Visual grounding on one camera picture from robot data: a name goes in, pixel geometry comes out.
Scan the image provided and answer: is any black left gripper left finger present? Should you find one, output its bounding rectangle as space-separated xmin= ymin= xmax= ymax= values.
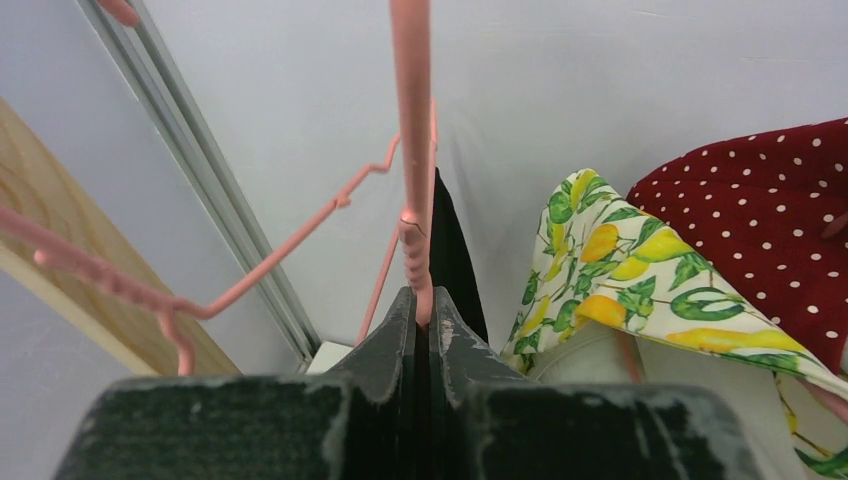
xmin=327 ymin=287 xmax=417 ymax=408

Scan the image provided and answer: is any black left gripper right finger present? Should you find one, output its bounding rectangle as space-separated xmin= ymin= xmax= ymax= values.
xmin=429 ymin=287 xmax=529 ymax=410

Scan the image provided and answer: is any black skirt on rack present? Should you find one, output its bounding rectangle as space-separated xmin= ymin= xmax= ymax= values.
xmin=429 ymin=168 xmax=489 ymax=342

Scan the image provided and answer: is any lemon print skirt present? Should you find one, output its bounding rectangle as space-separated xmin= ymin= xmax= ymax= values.
xmin=502 ymin=169 xmax=847 ymax=479

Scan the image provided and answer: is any red polka dot skirt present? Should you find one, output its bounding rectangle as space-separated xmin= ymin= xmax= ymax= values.
xmin=627 ymin=118 xmax=847 ymax=373

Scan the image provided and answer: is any wooden clothes rack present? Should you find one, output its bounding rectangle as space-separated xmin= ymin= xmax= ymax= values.
xmin=0 ymin=97 xmax=241 ymax=379

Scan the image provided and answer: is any left aluminium frame post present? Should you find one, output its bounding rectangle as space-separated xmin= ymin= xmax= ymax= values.
xmin=74 ymin=0 xmax=323 ymax=364

